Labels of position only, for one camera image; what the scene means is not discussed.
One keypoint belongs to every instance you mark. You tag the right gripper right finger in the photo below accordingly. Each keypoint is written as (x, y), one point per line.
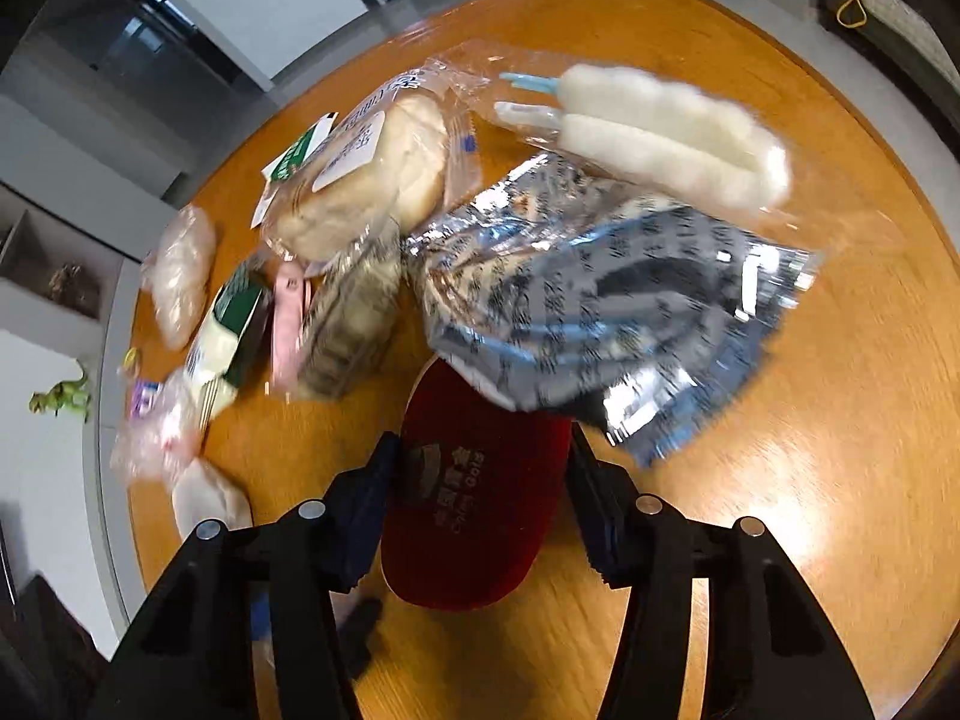
(772, 651)

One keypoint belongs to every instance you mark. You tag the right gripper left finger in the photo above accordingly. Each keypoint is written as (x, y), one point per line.
(188, 651)

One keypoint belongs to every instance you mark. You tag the clear plastic cup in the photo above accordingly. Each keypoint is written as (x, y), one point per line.
(202, 492)

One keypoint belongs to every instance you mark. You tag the bag of pink rubber bands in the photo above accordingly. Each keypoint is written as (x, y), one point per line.
(160, 445)

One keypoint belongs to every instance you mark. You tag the purple puzzle cube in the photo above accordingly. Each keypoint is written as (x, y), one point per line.
(142, 397)

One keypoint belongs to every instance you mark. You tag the small jelly cup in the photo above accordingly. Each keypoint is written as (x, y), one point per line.
(131, 364)

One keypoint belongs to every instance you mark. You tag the red jewelry box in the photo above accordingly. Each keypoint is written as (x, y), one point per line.
(480, 490)

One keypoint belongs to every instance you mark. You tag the green cream snack packet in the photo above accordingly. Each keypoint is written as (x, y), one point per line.
(229, 339)

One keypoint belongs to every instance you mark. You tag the barcode snack wrapper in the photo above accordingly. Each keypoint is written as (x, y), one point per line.
(352, 314)

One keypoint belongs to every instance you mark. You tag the clear bag white contents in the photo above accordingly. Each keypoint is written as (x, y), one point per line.
(176, 275)

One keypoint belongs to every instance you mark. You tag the pink plastic clip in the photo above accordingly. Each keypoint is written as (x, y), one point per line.
(293, 294)

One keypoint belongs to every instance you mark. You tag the silver foil snack bag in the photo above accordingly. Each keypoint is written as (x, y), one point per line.
(643, 317)

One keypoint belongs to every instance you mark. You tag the bagged white fluffy dusters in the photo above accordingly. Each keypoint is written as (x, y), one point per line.
(626, 123)

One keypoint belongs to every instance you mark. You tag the torn green white wrapper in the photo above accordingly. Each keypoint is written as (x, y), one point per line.
(279, 170)

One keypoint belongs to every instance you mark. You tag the bagged bread bun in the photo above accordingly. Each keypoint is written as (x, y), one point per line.
(408, 151)

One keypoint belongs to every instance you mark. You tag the green toy dinosaur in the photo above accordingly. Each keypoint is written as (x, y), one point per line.
(66, 395)

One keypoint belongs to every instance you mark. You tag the dried flower vase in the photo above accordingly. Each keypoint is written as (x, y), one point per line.
(73, 286)

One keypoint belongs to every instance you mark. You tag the white shelf cabinet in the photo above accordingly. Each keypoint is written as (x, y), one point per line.
(64, 514)

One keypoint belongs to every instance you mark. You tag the quilted beige sofa cover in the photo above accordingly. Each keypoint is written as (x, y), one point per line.
(910, 25)

